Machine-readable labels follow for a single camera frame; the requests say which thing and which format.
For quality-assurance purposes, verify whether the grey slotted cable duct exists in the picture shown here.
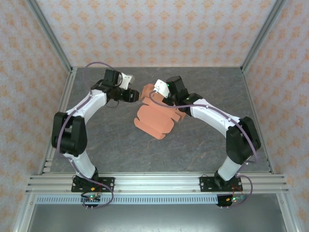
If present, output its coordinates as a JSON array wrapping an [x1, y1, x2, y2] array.
[[35, 195, 276, 205]]

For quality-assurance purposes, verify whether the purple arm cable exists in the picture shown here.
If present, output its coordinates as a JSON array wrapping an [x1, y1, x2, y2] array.
[[54, 61, 123, 210], [149, 89, 258, 208]]

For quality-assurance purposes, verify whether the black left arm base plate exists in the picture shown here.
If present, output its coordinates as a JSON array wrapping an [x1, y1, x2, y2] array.
[[70, 177, 115, 193]]

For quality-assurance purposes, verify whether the aluminium side rail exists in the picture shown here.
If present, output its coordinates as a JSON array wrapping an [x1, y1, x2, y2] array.
[[240, 67, 276, 175], [38, 67, 78, 175]]

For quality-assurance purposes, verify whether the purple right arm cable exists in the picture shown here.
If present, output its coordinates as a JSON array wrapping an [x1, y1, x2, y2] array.
[[149, 89, 258, 208]]

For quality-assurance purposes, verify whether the orange cardboard paper box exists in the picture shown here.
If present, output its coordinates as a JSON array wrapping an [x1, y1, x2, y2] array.
[[134, 83, 187, 141]]

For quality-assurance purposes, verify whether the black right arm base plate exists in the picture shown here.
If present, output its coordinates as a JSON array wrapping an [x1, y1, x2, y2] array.
[[199, 176, 242, 193]]

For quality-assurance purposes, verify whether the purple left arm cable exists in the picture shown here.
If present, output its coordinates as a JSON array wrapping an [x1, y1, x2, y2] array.
[[54, 61, 123, 210]]

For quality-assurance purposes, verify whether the aluminium frame leg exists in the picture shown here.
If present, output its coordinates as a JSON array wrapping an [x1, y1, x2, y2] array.
[[276, 193, 298, 232], [12, 193, 37, 232]]

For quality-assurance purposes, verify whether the grey metal sheet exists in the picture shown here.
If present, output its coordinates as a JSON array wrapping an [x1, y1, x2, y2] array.
[[26, 204, 288, 232]]

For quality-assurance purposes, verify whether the aluminium mounting rail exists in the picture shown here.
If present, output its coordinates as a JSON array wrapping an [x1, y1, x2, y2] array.
[[25, 175, 289, 194]]

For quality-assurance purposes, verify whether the aluminium frame post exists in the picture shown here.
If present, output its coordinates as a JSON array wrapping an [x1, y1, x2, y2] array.
[[25, 0, 73, 71], [240, 0, 288, 71]]

